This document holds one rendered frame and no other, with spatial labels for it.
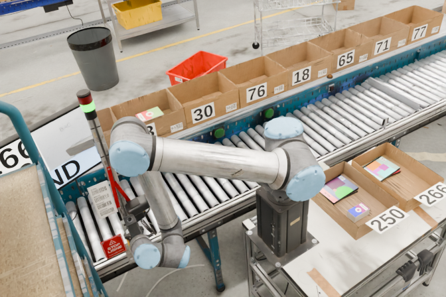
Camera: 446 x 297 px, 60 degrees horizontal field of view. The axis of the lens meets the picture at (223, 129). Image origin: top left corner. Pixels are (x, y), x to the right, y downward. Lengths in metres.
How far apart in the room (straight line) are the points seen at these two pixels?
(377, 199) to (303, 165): 0.95
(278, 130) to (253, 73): 1.50
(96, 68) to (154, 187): 3.47
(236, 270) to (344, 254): 1.02
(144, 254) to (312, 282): 0.78
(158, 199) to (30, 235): 0.71
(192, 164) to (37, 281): 0.59
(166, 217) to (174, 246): 0.12
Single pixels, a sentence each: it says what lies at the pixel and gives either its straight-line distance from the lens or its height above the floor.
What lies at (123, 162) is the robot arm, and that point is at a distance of 1.20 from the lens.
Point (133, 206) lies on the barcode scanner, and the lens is 1.81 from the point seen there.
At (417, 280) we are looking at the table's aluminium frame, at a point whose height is 0.15.
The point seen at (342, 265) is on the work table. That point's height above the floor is 0.75.
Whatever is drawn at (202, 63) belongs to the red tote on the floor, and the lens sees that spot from 4.96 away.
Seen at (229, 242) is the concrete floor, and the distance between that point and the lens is 2.96.
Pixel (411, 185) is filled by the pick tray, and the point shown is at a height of 0.76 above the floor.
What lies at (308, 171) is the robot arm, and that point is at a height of 1.44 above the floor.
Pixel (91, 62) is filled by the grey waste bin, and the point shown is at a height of 0.40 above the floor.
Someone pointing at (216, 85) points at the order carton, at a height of 0.94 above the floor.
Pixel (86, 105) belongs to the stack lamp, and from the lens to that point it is 1.52.
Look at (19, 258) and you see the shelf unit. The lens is 0.90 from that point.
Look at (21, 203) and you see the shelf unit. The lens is 1.01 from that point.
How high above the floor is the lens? 2.37
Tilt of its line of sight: 37 degrees down
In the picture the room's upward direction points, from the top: 6 degrees counter-clockwise
